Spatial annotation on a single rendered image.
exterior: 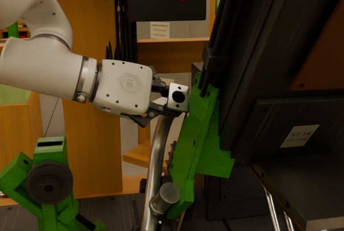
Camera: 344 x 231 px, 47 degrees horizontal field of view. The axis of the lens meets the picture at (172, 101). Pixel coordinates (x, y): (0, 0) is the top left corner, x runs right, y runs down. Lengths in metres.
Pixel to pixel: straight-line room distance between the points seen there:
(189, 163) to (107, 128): 0.40
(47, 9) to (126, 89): 0.19
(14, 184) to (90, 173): 0.40
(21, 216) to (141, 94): 0.47
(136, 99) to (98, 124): 0.33
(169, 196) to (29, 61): 0.33
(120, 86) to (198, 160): 0.19
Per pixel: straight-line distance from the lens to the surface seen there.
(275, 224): 0.74
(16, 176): 0.72
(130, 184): 1.16
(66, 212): 0.75
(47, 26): 0.76
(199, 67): 0.93
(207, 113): 0.66
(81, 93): 0.71
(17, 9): 0.63
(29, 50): 0.71
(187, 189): 0.69
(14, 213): 1.07
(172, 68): 1.11
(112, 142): 1.06
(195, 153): 0.68
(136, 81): 0.74
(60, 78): 0.70
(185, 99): 0.76
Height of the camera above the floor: 1.45
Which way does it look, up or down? 18 degrees down
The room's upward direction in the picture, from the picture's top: straight up
